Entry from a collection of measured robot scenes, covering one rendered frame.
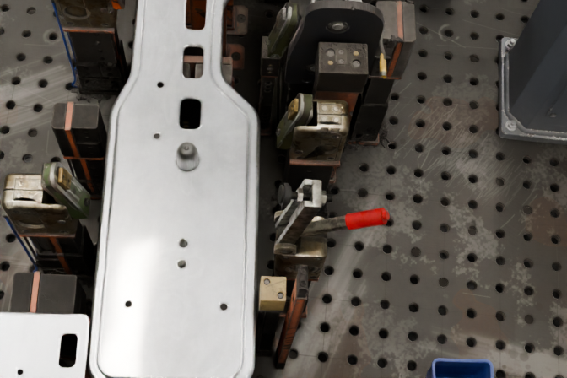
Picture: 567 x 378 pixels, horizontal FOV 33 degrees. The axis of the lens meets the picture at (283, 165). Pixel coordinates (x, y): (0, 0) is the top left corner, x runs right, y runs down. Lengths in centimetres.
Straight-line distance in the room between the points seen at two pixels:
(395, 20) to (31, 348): 69
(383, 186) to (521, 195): 25
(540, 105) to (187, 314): 75
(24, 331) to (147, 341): 17
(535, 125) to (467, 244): 25
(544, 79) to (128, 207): 74
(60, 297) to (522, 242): 82
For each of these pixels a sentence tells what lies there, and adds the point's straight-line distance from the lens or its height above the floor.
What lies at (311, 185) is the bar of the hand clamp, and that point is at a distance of 115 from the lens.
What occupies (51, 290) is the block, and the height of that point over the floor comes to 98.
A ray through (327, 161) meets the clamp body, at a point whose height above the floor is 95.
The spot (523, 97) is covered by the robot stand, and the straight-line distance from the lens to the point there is 174.
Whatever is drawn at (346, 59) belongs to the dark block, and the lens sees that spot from 134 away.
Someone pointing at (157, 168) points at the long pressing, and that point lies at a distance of 139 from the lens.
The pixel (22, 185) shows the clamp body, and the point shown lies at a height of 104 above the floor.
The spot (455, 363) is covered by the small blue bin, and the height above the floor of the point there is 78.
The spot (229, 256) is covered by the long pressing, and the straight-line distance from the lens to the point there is 134.
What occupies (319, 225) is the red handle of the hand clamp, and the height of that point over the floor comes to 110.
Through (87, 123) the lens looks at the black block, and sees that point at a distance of 144.
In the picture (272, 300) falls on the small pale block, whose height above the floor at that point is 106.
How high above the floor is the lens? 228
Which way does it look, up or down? 67 degrees down
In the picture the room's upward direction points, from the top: 9 degrees clockwise
